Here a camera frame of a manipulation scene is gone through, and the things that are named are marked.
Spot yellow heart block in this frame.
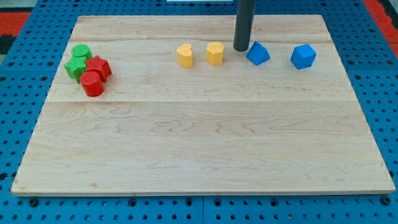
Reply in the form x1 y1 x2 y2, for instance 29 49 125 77
177 44 193 68

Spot green cylinder block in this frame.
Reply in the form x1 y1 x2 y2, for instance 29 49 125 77
72 44 93 59

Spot red cylinder block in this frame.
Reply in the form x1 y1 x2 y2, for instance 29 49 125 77
80 71 104 97

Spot yellow hexagon block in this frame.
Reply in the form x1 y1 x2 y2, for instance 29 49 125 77
206 42 224 65

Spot blue cube block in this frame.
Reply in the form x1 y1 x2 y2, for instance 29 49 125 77
290 44 317 70

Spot green star block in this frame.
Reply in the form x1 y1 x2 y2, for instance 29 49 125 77
64 56 86 83

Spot light wooden board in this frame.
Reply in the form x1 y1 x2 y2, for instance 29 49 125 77
11 15 395 197

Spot blue triangular prism block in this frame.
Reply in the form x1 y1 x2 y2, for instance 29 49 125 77
246 41 271 65

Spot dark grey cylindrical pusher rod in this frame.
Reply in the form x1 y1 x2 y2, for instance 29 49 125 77
233 0 256 52

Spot red star block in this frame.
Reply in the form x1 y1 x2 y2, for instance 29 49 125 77
85 55 112 82

